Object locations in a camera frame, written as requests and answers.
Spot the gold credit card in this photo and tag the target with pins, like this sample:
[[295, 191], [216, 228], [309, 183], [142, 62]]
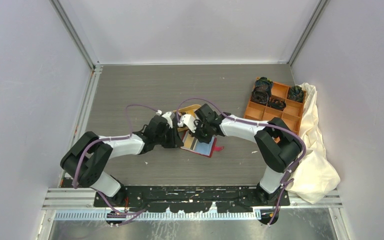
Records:
[[189, 141]]

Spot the rolled green dark belt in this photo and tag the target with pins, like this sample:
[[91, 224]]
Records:
[[296, 94]]

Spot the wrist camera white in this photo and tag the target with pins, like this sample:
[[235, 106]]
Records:
[[168, 116], [187, 121]]

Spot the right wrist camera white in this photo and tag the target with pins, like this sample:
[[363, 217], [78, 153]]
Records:
[[187, 121]]

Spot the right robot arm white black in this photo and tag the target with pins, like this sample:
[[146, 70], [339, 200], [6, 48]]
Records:
[[279, 146]]

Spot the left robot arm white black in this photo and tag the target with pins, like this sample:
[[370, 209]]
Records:
[[87, 158]]

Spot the orange oval card tray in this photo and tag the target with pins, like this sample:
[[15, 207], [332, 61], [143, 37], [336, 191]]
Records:
[[186, 110]]

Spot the red card holder wallet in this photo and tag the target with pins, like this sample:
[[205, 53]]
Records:
[[205, 149]]

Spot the cream cloth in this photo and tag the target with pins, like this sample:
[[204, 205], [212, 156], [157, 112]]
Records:
[[315, 176]]

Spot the rolled dark patterned belt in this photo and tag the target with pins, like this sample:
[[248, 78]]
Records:
[[264, 82]]

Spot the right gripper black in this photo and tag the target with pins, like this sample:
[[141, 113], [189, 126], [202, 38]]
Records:
[[196, 134]]

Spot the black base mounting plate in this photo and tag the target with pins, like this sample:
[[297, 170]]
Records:
[[196, 199]]

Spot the rolled black belt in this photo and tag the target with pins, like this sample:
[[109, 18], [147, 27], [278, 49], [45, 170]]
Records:
[[261, 95]]

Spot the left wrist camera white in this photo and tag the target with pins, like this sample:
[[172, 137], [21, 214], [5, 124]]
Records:
[[168, 116]]

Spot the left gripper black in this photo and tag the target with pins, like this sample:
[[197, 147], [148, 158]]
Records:
[[175, 141]]

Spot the orange compartment organizer tray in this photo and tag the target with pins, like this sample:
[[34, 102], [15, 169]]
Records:
[[291, 112]]

